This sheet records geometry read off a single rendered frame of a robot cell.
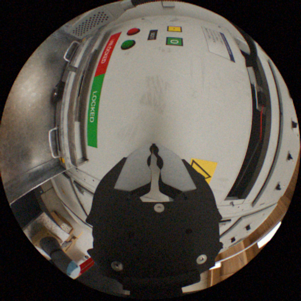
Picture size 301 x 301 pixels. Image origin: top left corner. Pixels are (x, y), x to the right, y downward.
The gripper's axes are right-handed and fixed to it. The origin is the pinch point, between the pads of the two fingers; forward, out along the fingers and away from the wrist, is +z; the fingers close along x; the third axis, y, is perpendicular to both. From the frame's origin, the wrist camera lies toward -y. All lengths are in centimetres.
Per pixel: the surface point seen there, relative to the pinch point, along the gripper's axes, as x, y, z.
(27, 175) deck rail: -40.7, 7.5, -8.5
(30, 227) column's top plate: -57, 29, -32
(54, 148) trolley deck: -36.7, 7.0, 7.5
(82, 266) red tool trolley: -138, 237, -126
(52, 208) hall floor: -130, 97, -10
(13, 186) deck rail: -42.8, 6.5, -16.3
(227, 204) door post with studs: 26.1, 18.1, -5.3
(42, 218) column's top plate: -54, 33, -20
